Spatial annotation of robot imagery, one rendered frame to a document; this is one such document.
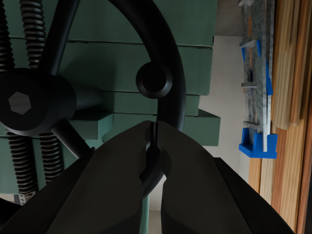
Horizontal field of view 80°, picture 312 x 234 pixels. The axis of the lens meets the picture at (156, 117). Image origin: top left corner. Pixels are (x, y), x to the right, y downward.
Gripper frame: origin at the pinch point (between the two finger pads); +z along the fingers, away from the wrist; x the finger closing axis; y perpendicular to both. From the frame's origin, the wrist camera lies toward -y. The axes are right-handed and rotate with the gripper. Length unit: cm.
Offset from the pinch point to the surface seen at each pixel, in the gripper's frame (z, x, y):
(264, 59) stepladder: 91, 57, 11
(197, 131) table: 20.4, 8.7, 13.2
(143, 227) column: 36, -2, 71
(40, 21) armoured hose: 14.5, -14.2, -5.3
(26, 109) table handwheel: 3.5, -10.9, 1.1
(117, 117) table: 21.2, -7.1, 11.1
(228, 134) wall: 225, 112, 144
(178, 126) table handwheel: 4.4, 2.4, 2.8
